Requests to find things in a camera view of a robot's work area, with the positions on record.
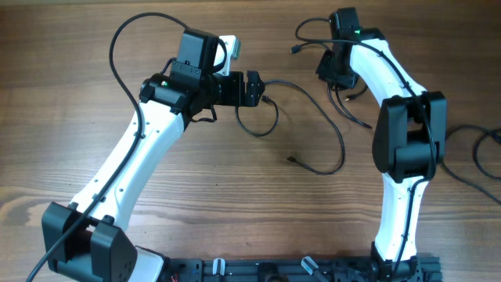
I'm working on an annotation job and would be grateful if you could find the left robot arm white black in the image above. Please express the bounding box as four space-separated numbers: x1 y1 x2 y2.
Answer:
41 28 265 281

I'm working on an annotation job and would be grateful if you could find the black thin USB cable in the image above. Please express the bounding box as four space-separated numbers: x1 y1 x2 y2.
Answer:
440 124 501 205

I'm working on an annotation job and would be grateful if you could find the black USB cable long loop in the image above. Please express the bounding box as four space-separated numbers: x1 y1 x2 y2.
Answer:
234 79 346 176

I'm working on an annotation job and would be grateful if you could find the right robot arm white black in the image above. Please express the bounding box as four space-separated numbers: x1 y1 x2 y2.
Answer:
317 7 447 281

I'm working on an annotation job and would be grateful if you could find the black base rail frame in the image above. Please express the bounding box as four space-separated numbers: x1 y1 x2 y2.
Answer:
159 256 444 282

